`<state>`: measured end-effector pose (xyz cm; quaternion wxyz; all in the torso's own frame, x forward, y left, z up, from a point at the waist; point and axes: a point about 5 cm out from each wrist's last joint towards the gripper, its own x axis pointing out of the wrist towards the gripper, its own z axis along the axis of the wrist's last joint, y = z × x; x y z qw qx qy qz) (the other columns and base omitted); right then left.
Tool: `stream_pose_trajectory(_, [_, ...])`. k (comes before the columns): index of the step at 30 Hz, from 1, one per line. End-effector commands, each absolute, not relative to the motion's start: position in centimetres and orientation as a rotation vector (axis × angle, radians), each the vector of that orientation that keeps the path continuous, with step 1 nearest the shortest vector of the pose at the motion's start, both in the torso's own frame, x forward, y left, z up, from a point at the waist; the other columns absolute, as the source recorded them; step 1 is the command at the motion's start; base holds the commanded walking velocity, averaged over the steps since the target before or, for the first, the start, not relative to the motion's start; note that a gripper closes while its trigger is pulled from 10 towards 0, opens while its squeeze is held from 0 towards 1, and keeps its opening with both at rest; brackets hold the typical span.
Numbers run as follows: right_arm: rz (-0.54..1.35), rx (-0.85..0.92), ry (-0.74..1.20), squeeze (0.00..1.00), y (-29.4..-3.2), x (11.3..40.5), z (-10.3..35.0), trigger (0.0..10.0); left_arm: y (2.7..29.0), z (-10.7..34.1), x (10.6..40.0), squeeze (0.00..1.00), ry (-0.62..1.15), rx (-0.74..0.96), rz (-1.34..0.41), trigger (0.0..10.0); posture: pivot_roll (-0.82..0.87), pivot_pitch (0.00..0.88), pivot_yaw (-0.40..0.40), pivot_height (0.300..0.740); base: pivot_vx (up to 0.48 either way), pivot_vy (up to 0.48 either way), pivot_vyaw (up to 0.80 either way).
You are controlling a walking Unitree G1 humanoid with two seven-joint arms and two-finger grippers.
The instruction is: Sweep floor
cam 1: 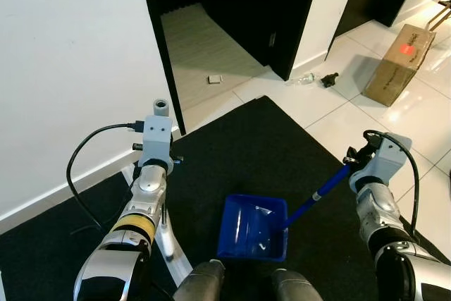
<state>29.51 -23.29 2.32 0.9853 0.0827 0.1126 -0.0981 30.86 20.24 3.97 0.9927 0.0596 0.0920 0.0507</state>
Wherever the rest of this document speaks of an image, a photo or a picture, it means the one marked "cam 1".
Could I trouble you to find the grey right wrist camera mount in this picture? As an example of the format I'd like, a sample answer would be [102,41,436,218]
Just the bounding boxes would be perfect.
[350,134,413,192]

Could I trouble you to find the white chair wooden legs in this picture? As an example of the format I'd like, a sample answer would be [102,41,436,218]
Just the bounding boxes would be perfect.
[427,0,451,32]

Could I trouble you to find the black cloth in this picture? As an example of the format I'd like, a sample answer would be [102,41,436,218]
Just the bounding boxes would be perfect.
[321,72,340,89]

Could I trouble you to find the brown cardboard box red label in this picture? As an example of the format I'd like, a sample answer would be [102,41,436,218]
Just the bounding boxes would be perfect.
[362,23,438,107]

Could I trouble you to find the blue long-handled dustpan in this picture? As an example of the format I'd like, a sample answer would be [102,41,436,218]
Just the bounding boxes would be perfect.
[216,162,355,262]

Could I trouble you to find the clear plastic bottle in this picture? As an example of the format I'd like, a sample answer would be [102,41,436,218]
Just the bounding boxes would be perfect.
[285,73,318,86]

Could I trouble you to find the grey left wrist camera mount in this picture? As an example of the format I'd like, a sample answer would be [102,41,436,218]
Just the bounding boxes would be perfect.
[141,115,175,168]

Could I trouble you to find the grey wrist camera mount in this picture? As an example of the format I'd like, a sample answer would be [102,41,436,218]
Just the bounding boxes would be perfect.
[141,115,175,168]
[350,134,413,192]

